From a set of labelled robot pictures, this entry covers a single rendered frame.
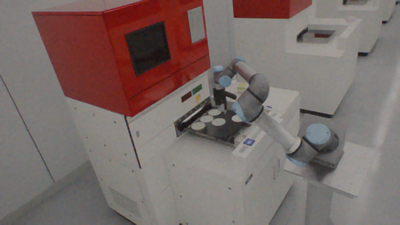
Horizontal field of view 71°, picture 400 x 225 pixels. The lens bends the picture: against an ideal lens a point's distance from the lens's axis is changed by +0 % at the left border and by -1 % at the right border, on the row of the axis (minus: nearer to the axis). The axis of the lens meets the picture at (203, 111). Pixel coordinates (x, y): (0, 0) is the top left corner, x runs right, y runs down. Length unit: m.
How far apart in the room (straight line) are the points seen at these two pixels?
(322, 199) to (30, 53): 2.65
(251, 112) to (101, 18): 0.87
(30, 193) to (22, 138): 0.58
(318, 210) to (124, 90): 1.45
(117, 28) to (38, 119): 1.78
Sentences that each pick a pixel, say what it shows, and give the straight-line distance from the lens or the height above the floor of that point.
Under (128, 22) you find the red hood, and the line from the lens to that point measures 1.59.
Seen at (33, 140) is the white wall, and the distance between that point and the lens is 3.16.
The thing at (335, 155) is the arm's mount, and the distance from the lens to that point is 1.81.
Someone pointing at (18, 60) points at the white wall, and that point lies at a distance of 2.98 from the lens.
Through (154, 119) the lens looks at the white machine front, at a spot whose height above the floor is 1.09.
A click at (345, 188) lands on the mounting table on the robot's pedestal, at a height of 0.82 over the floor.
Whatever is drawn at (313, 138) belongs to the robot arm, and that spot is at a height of 1.07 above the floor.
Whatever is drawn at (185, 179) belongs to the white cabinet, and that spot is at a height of 0.65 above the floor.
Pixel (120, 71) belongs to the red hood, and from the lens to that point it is 1.57.
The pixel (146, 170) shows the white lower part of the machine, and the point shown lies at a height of 0.78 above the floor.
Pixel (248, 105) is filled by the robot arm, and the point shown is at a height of 1.30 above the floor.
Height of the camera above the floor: 1.99
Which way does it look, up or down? 29 degrees down
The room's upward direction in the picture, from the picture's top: 8 degrees counter-clockwise
